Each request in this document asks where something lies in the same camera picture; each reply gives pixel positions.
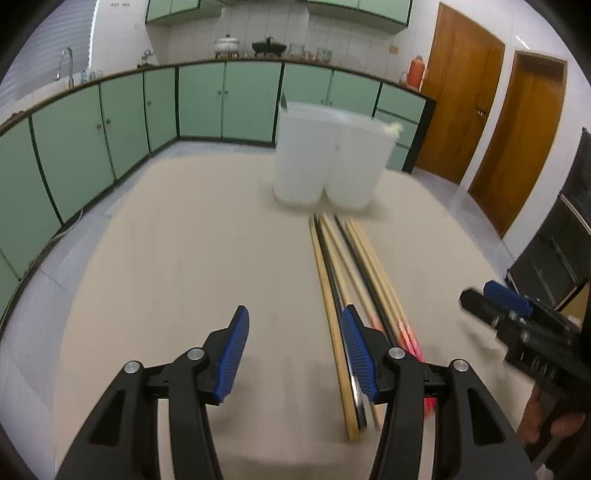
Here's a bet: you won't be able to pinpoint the black cabinet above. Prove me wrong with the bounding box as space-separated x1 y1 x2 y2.
505 129 591 319

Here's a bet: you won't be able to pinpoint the white two-compartment utensil holder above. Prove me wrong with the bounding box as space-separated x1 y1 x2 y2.
272 102 400 210

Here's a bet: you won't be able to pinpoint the wooden door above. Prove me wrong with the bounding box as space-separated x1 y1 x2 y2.
413 2 507 185
467 50 568 239

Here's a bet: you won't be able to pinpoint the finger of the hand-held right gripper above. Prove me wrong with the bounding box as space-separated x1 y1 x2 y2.
483 280 534 318
459 287 509 334

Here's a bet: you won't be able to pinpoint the white window blind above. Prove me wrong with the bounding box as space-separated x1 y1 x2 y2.
0 0 100 125

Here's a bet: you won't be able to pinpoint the black chopstick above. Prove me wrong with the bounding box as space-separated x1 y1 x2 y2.
335 216 404 344
314 216 368 428

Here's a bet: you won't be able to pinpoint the green lower kitchen cabinets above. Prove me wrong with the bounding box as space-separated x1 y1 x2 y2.
0 60 437 319

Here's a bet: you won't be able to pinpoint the white cooking pot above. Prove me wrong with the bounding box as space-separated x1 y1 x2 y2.
213 34 241 59

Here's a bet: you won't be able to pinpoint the wooden chopstick red tip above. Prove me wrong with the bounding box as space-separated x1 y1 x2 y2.
351 218 424 358
345 219 419 358

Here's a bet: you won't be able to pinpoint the green upper kitchen cabinets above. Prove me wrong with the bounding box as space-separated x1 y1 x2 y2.
145 0 414 35

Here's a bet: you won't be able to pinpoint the row of glass jars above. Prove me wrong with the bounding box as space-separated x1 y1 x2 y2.
288 43 334 64

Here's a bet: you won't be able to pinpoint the metal kitchen faucet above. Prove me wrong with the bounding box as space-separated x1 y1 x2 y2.
56 47 77 88

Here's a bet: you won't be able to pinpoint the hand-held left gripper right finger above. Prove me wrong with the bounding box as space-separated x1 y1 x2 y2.
341 304 536 480

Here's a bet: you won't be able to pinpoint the orange thermos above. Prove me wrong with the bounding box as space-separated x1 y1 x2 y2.
407 55 426 90

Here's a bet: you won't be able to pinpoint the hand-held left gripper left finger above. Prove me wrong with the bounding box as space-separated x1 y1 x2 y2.
55 305 250 480

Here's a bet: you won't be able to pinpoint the green kitchen cabinets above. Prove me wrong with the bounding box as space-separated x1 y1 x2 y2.
145 0 414 35
0 60 437 319

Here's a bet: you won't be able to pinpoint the black wok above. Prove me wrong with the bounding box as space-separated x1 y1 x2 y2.
252 36 288 57

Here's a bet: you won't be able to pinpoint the person's right hand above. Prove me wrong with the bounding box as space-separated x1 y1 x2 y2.
516 383 583 446

